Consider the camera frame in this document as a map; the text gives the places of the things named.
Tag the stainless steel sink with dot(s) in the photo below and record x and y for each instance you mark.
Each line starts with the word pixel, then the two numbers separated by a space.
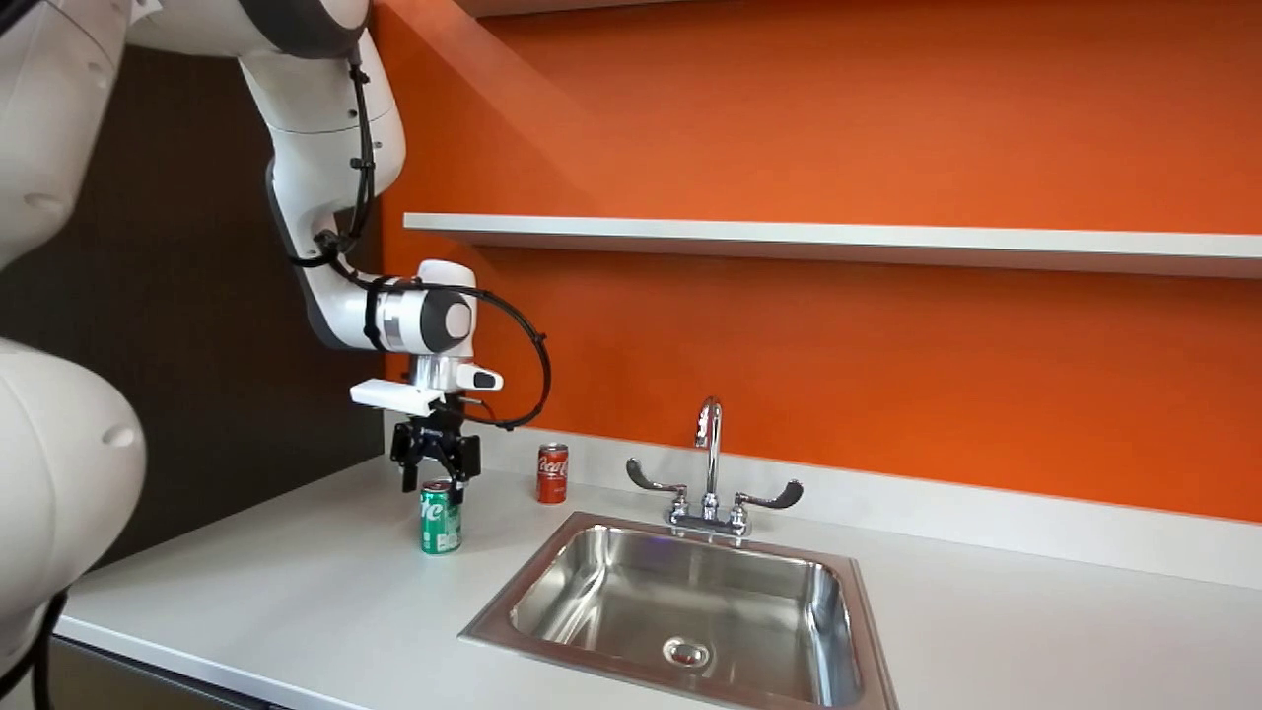
pixel 746 625

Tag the white wall shelf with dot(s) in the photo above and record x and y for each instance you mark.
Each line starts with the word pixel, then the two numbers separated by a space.
pixel 960 247

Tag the chrome faucet with handles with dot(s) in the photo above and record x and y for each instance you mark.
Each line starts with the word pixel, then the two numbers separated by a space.
pixel 713 515

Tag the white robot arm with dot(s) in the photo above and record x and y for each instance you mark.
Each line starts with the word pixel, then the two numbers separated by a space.
pixel 71 449

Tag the green soda can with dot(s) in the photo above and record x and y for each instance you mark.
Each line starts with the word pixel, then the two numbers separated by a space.
pixel 438 519

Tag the upper white shelf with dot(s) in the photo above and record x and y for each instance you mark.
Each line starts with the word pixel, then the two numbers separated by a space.
pixel 491 7

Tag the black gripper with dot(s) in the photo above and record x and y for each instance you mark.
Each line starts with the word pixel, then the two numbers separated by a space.
pixel 445 439

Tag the red soda can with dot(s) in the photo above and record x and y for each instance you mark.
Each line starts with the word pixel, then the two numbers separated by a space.
pixel 555 473

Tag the dark wood cabinet panel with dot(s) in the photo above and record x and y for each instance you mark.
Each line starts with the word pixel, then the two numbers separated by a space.
pixel 170 281

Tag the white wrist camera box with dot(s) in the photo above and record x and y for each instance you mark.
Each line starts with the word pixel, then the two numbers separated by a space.
pixel 426 389

